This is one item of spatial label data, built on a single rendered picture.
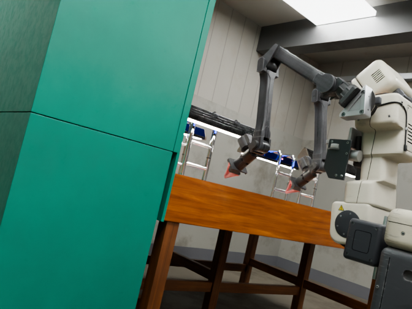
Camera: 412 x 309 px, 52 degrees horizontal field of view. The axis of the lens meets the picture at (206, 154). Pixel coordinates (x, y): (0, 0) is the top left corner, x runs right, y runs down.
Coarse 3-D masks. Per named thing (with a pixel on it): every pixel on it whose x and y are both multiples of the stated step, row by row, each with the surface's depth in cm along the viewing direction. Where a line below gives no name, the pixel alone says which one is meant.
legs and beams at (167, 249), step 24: (168, 240) 164; (168, 264) 165; (192, 264) 277; (216, 264) 257; (240, 264) 349; (264, 264) 340; (144, 288) 165; (168, 288) 237; (192, 288) 247; (216, 288) 257; (240, 288) 271; (264, 288) 285; (288, 288) 300; (312, 288) 301
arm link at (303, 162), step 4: (304, 156) 226; (308, 156) 226; (300, 160) 226; (304, 160) 225; (308, 160) 223; (300, 164) 226; (304, 164) 224; (308, 164) 223; (312, 164) 217; (316, 164) 215; (300, 168) 227; (312, 168) 217; (316, 168) 216; (312, 172) 218; (316, 172) 220; (320, 172) 222
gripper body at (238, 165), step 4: (240, 156) 194; (228, 160) 196; (232, 160) 197; (236, 160) 195; (240, 160) 193; (232, 164) 195; (236, 164) 195; (240, 164) 193; (244, 164) 193; (248, 164) 194; (232, 168) 193; (236, 168) 195; (240, 168) 195; (244, 168) 196; (244, 172) 197
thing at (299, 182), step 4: (300, 176) 224; (292, 180) 225; (296, 180) 226; (300, 180) 224; (304, 180) 223; (292, 184) 224; (296, 184) 225; (300, 184) 225; (304, 184) 224; (300, 188) 226; (304, 188) 228
